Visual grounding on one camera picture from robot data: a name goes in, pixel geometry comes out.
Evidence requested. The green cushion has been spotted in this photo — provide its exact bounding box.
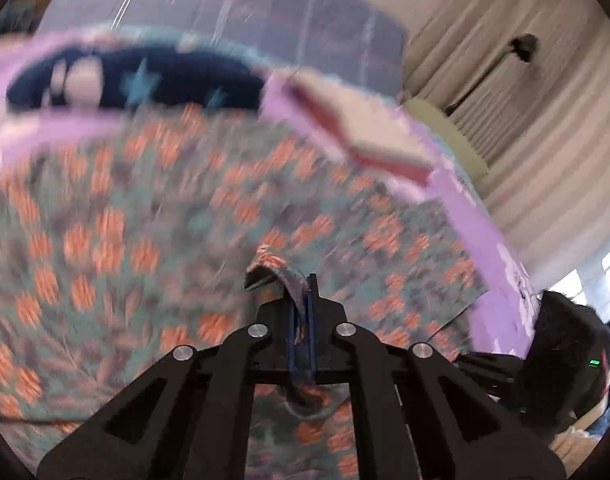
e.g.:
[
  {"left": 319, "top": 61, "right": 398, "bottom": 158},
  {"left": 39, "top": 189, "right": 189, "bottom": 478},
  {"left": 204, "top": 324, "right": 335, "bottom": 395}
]
[{"left": 402, "top": 97, "right": 489, "bottom": 186}]

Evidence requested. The teal orange floral garment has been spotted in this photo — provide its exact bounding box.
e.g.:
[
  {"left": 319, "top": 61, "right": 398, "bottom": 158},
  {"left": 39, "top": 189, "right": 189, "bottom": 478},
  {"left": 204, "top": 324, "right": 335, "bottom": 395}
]
[{"left": 0, "top": 105, "right": 491, "bottom": 480}]

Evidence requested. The bright window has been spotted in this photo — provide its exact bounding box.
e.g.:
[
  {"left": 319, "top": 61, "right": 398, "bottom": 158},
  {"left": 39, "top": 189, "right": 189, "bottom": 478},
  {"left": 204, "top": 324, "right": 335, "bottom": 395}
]
[{"left": 555, "top": 237, "right": 610, "bottom": 321}]

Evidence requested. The navy star print plush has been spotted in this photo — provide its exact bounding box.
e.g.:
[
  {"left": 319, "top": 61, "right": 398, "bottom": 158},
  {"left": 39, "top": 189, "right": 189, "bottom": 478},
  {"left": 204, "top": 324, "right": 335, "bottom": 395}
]
[{"left": 6, "top": 46, "right": 266, "bottom": 111}]

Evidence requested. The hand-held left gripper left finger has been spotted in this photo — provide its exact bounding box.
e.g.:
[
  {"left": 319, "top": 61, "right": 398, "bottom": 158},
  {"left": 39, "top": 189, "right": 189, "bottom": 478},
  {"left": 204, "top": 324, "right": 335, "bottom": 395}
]
[{"left": 37, "top": 299, "right": 295, "bottom": 480}]

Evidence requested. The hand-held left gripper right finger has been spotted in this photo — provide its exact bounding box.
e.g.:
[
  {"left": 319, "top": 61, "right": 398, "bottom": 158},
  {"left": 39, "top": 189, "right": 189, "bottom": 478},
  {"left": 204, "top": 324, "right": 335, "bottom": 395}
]
[{"left": 306, "top": 274, "right": 567, "bottom": 480}]

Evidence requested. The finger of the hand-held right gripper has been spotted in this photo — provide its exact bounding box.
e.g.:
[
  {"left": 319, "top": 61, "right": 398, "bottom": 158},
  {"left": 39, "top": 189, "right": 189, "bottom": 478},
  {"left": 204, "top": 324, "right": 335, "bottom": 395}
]
[{"left": 455, "top": 351, "right": 523, "bottom": 401}]

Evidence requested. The beige curtain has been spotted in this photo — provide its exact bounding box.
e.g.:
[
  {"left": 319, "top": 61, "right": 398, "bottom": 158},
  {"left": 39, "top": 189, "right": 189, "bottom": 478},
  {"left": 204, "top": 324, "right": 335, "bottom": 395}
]
[{"left": 405, "top": 0, "right": 610, "bottom": 281}]

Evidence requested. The purple floral bedsheet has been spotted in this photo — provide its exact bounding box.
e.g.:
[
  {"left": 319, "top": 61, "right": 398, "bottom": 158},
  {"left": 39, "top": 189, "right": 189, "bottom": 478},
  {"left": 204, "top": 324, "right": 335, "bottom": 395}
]
[{"left": 0, "top": 27, "right": 543, "bottom": 361}]

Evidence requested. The blue plaid pillow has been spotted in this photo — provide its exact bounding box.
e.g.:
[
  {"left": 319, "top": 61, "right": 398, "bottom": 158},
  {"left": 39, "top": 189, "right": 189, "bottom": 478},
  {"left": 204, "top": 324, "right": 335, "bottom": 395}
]
[{"left": 35, "top": 0, "right": 411, "bottom": 101}]

